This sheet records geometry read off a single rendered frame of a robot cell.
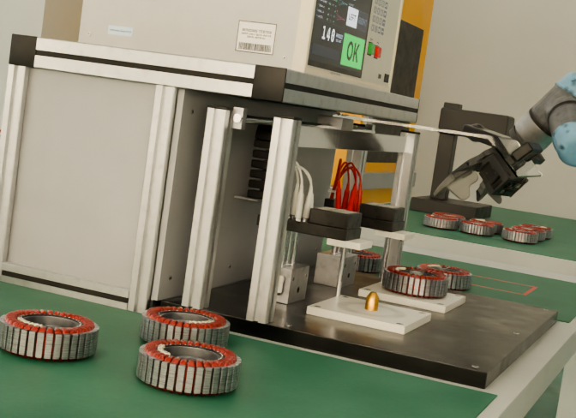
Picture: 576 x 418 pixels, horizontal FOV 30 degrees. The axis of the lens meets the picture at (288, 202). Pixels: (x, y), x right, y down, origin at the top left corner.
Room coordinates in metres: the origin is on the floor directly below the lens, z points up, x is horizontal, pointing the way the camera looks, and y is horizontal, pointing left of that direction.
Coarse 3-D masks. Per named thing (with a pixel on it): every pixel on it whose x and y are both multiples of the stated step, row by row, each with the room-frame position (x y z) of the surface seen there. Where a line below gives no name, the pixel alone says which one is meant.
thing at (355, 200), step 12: (348, 168) 1.88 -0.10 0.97; (336, 180) 1.89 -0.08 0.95; (348, 180) 1.88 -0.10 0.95; (360, 180) 1.89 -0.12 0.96; (336, 192) 1.86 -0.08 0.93; (348, 192) 1.88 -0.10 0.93; (360, 192) 1.88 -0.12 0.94; (324, 204) 1.90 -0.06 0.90; (336, 204) 1.86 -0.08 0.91; (348, 204) 1.84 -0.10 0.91
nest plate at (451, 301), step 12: (372, 288) 1.81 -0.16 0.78; (384, 288) 1.82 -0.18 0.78; (384, 300) 1.76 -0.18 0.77; (396, 300) 1.75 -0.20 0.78; (408, 300) 1.75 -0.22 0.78; (420, 300) 1.75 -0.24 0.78; (432, 300) 1.77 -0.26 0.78; (444, 300) 1.79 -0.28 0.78; (456, 300) 1.80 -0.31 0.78; (444, 312) 1.72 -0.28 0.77
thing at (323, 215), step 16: (320, 208) 1.61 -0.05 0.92; (336, 208) 1.65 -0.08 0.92; (288, 224) 1.61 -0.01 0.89; (304, 224) 1.60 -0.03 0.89; (320, 224) 1.60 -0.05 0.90; (336, 224) 1.59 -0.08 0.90; (352, 224) 1.60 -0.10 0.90; (288, 240) 1.64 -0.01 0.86; (336, 240) 1.59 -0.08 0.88; (352, 240) 1.61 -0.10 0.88; (288, 256) 1.64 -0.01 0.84
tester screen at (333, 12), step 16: (320, 0) 1.59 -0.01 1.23; (336, 0) 1.65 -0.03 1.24; (352, 0) 1.72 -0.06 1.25; (368, 0) 1.79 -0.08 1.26; (320, 16) 1.60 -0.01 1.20; (336, 16) 1.66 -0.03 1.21; (320, 32) 1.61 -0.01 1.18; (336, 32) 1.67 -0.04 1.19; (352, 32) 1.74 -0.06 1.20; (336, 48) 1.68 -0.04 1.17; (336, 64) 1.69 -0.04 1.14
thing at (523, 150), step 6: (528, 144) 1.77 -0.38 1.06; (534, 144) 1.82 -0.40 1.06; (516, 150) 1.77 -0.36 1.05; (522, 150) 1.77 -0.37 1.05; (528, 150) 1.77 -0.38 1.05; (534, 150) 1.78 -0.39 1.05; (540, 150) 1.84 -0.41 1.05; (516, 156) 1.77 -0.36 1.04; (522, 156) 1.77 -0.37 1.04; (528, 156) 1.86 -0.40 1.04; (534, 156) 1.86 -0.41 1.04
